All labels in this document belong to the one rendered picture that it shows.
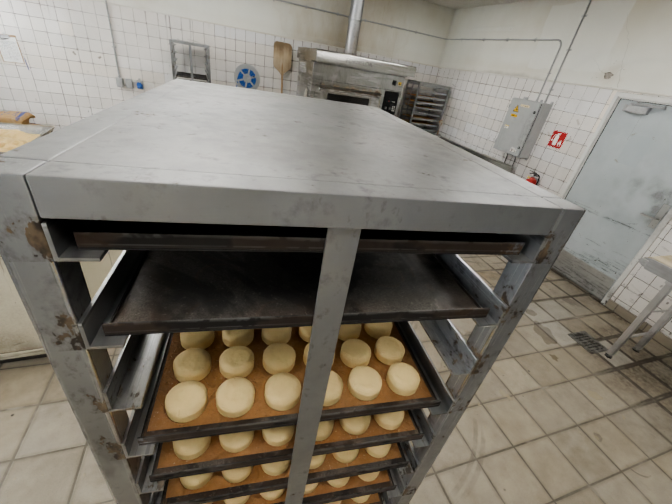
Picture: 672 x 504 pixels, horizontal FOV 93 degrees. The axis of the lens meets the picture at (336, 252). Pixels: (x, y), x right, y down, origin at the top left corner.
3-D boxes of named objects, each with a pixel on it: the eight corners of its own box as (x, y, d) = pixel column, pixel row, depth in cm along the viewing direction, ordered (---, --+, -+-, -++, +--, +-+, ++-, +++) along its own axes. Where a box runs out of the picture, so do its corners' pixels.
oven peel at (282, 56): (270, 171, 584) (274, 40, 501) (270, 170, 588) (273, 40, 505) (286, 172, 594) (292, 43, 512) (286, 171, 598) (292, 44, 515)
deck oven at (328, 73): (302, 190, 525) (317, 48, 422) (288, 167, 619) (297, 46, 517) (386, 193, 578) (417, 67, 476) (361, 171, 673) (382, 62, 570)
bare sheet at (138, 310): (198, 151, 77) (198, 145, 76) (354, 165, 88) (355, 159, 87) (104, 336, 28) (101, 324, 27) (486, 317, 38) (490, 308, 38)
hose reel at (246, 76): (257, 135, 574) (259, 65, 517) (258, 137, 560) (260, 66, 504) (233, 133, 559) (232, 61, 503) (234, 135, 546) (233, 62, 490)
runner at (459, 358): (340, 192, 94) (342, 182, 93) (349, 193, 95) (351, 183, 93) (452, 376, 42) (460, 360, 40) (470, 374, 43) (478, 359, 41)
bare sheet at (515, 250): (195, 111, 72) (195, 104, 72) (361, 131, 83) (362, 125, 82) (77, 249, 23) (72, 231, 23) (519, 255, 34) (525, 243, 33)
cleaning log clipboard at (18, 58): (29, 69, 436) (19, 34, 416) (28, 69, 435) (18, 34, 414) (4, 66, 427) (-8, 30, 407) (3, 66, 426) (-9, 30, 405)
